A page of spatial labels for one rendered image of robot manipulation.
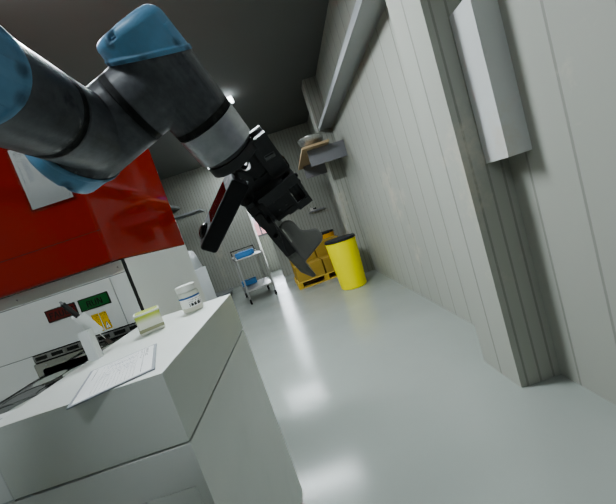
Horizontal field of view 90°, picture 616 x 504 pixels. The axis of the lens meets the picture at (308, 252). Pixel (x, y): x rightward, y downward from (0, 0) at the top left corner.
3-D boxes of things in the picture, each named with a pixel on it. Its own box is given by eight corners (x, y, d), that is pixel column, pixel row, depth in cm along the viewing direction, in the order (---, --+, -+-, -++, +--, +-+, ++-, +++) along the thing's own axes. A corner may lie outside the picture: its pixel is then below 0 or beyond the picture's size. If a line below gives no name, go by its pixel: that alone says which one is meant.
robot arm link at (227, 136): (181, 151, 34) (179, 131, 40) (210, 181, 37) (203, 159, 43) (235, 108, 33) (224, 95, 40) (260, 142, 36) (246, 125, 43)
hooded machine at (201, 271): (193, 313, 627) (171, 256, 613) (220, 304, 628) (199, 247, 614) (182, 324, 565) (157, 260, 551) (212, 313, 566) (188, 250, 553)
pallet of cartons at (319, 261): (356, 271, 527) (345, 235, 520) (296, 291, 525) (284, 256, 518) (348, 264, 604) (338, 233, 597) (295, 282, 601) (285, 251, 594)
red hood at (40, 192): (55, 287, 185) (13, 190, 179) (185, 244, 186) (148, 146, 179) (-107, 333, 110) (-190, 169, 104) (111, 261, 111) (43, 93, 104)
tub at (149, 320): (141, 333, 100) (133, 313, 99) (165, 323, 104) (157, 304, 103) (140, 337, 94) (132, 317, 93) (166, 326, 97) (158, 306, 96)
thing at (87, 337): (100, 353, 90) (82, 311, 89) (113, 349, 90) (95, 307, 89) (86, 363, 84) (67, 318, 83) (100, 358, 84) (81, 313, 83)
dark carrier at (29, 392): (47, 375, 116) (47, 374, 115) (135, 346, 116) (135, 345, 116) (-56, 441, 81) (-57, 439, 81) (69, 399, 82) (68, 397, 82)
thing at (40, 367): (46, 385, 121) (36, 363, 120) (154, 349, 121) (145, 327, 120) (43, 388, 119) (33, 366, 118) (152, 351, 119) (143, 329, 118)
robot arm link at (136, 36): (90, 51, 32) (153, -1, 32) (171, 138, 40) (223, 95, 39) (79, 53, 26) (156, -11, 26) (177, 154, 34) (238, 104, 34)
